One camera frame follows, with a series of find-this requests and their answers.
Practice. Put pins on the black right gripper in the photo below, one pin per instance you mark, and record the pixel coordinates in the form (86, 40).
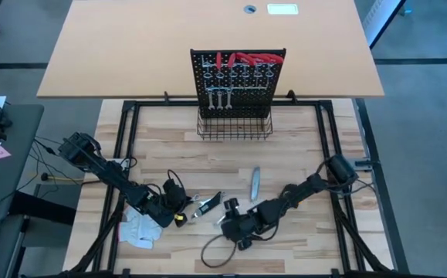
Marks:
(242, 228)

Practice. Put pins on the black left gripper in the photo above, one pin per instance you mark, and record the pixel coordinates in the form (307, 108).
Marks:
(169, 201)

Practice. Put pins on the silver combination wrench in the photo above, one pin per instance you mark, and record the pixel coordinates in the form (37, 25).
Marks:
(197, 198)
(210, 98)
(229, 98)
(221, 220)
(220, 98)

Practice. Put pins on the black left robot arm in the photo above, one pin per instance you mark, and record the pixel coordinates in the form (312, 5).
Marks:
(107, 173)

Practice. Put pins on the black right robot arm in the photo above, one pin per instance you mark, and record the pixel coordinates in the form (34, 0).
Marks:
(304, 189)

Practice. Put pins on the yellow tag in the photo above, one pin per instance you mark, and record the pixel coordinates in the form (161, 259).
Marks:
(178, 220)

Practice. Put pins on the grey utility knife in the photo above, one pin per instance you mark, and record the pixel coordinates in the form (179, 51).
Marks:
(255, 185)

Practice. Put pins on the white work glove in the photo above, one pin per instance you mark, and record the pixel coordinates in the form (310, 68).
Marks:
(142, 231)
(130, 216)

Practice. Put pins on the black metal pegboard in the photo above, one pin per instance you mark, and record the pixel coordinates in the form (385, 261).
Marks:
(246, 100)

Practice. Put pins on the tan desk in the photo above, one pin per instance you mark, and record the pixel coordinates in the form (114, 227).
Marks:
(130, 46)

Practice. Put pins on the grey side table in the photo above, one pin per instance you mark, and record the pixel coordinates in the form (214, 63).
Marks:
(7, 181)

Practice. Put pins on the white desk plate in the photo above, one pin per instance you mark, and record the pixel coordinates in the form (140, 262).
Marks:
(282, 9)

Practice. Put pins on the white perforated panel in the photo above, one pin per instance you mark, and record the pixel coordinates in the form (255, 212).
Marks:
(377, 19)

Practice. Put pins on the black frame clamp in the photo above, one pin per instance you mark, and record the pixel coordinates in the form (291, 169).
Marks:
(291, 96)
(166, 98)

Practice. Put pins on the silver wrench holder rail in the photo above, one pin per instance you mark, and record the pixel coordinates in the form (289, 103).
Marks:
(254, 88)

